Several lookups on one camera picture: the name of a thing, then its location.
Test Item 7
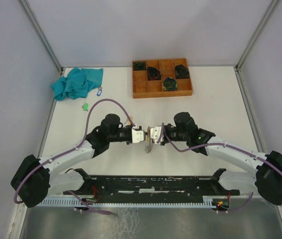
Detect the teal cloth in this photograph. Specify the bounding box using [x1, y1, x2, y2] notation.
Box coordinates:
[51, 67, 103, 101]

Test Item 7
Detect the key with blue tag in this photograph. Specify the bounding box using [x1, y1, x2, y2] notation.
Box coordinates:
[96, 87, 102, 97]

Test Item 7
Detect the rolled dark fabric far left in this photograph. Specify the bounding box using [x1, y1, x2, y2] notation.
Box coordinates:
[133, 61, 147, 71]

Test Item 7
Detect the key with yellow framed tag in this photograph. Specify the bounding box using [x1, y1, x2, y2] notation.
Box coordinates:
[124, 116, 133, 125]

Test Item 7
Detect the wooden compartment tray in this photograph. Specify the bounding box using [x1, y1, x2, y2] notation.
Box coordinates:
[132, 58, 193, 99]

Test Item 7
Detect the key with green tag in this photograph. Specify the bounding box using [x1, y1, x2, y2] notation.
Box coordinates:
[82, 103, 89, 112]

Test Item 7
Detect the right aluminium frame post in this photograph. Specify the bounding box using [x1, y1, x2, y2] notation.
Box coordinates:
[235, 0, 281, 70]

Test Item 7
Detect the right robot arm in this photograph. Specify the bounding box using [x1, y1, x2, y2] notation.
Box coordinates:
[151, 112, 282, 206]

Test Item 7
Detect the rolled dark fabric green pattern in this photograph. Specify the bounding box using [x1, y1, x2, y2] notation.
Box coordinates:
[162, 77, 178, 92]

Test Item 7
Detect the white cable duct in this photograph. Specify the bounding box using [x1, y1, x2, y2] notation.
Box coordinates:
[37, 197, 216, 209]

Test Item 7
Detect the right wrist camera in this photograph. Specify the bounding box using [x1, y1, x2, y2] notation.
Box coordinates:
[150, 126, 164, 144]

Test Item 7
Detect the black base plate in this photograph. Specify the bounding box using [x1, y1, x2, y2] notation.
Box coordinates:
[74, 175, 240, 203]

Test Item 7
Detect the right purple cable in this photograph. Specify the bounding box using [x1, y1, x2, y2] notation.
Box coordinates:
[162, 121, 282, 214]

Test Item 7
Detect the metal keyring organizer yellow handle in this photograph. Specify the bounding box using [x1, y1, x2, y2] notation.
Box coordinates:
[145, 126, 153, 153]

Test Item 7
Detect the aluminium frame post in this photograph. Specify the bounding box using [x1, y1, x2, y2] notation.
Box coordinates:
[18, 0, 63, 75]
[235, 0, 281, 70]

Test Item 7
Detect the rolled dark fabric red pattern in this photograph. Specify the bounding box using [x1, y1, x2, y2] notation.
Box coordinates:
[147, 67, 162, 81]

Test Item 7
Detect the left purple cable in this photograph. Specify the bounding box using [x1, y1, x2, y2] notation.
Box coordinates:
[13, 99, 136, 215]

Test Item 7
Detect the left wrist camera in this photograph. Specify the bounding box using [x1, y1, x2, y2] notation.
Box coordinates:
[131, 126, 146, 143]

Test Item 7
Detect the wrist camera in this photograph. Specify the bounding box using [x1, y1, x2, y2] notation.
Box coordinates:
[150, 126, 164, 144]
[131, 126, 146, 143]

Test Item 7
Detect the purple cable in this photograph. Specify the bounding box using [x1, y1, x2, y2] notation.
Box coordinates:
[162, 121, 282, 214]
[13, 99, 136, 215]

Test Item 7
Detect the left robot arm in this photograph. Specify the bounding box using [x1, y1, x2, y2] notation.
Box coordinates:
[10, 114, 135, 208]

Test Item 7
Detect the left aluminium frame post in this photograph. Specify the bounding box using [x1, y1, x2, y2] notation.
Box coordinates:
[18, 0, 63, 75]

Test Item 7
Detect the rolled dark fabric right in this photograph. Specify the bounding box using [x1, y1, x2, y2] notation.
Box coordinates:
[175, 64, 189, 79]

